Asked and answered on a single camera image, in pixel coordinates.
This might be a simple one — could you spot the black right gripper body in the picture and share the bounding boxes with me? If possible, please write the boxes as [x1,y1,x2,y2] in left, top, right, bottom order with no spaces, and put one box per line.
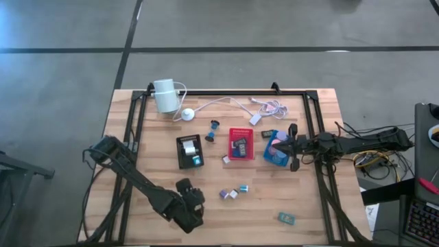
[287,122,311,172]

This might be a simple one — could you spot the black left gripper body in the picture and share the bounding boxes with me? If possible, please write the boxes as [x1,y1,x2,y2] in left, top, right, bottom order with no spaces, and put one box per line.
[169,177,207,235]

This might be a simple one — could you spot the pink lid clear jar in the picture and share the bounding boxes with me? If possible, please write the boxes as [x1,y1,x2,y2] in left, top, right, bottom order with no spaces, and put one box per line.
[269,138,283,155]

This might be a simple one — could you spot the blue plastic basket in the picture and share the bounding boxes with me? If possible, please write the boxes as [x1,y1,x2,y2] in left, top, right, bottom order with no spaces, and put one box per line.
[263,129,293,168]

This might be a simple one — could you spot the red plastic basket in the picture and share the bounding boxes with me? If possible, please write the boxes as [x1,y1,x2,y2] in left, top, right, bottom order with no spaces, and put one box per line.
[228,128,255,161]

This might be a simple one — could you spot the black plastic basket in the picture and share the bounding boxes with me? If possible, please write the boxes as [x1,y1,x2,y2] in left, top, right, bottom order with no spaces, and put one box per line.
[176,134,205,170]

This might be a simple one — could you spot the teal digital display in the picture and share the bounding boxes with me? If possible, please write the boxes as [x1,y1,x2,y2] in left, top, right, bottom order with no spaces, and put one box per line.
[277,212,296,226]

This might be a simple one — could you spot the blue sand timer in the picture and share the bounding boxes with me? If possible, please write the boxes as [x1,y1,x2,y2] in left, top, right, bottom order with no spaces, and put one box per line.
[204,119,221,143]

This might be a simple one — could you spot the white paper sheet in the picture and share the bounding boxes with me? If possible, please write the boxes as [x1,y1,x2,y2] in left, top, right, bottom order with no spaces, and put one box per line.
[364,202,380,226]

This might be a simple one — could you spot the white and yellow roll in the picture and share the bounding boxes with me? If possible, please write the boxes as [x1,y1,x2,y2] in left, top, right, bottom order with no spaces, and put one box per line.
[427,123,439,149]

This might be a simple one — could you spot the black keyboard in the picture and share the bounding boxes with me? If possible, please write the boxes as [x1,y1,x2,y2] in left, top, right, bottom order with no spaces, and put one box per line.
[405,200,439,247]

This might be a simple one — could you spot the grey metal table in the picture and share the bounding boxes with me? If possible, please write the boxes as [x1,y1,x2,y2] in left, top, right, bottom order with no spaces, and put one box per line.
[0,150,56,247]

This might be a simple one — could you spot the coiled white cable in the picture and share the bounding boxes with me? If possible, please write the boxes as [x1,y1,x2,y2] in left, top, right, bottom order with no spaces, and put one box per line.
[250,97,289,120]

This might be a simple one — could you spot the long white cable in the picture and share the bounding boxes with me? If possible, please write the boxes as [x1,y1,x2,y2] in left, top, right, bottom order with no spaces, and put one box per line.
[192,96,254,118]

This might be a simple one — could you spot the tangled floor cables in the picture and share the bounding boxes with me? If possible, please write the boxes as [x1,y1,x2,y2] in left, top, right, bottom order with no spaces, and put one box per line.
[353,149,414,181]

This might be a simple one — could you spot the black aluminium frame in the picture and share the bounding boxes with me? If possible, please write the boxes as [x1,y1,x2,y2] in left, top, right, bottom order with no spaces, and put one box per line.
[85,88,373,246]

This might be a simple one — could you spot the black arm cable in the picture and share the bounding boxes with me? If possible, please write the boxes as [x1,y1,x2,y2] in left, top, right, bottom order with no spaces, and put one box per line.
[81,150,116,241]

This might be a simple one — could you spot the thin white projector cable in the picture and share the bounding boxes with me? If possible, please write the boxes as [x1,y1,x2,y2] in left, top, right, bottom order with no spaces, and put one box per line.
[172,81,188,122]

